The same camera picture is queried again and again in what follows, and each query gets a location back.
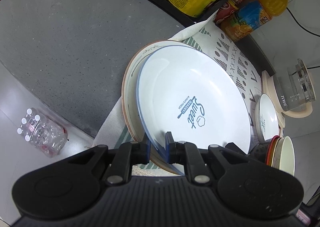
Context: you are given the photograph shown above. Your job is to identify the large white Sweet plate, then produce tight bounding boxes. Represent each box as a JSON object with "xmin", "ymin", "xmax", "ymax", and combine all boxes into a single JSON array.
[{"xmin": 136, "ymin": 45, "xmax": 251, "ymax": 159}]

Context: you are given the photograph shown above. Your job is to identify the small white bakery plate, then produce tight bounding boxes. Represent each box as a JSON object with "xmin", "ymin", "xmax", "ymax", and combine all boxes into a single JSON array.
[{"xmin": 254, "ymin": 94, "xmax": 279, "ymax": 143}]

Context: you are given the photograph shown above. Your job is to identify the brown rimmed white plate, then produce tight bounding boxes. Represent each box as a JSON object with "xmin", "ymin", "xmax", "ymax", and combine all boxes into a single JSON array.
[{"xmin": 121, "ymin": 39, "xmax": 198, "ymax": 173}]

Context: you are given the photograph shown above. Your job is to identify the pack of water bottles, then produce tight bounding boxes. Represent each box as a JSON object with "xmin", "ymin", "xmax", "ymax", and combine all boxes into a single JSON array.
[{"xmin": 17, "ymin": 108, "xmax": 67, "ymax": 157}]

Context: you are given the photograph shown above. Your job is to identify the red bowl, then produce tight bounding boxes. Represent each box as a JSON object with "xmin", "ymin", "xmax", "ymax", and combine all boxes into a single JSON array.
[{"xmin": 265, "ymin": 135, "xmax": 280, "ymax": 166}]

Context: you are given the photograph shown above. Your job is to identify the patterned table cloth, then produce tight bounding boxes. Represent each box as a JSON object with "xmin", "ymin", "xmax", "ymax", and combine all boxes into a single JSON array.
[{"xmin": 93, "ymin": 22, "xmax": 263, "ymax": 174}]

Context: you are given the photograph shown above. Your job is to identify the glass kettle on cream base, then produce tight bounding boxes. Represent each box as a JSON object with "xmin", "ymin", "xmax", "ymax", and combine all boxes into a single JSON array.
[{"xmin": 262, "ymin": 58, "xmax": 316, "ymax": 118}]

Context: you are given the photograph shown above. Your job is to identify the red cola can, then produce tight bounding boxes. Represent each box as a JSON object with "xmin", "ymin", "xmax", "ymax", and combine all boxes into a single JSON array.
[{"xmin": 214, "ymin": 0, "xmax": 245, "ymax": 25}]

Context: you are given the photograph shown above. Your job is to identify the black shelf rack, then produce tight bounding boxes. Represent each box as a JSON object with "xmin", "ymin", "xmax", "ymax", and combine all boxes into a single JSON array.
[{"xmin": 148, "ymin": 0, "xmax": 275, "ymax": 75}]

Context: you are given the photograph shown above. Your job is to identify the orange juice bottle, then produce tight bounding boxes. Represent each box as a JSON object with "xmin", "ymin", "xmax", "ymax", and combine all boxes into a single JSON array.
[{"xmin": 220, "ymin": 0, "xmax": 289, "ymax": 42}]

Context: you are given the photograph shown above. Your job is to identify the black power cable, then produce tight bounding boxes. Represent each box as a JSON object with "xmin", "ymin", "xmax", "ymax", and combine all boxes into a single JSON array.
[{"xmin": 286, "ymin": 6, "xmax": 320, "ymax": 70}]

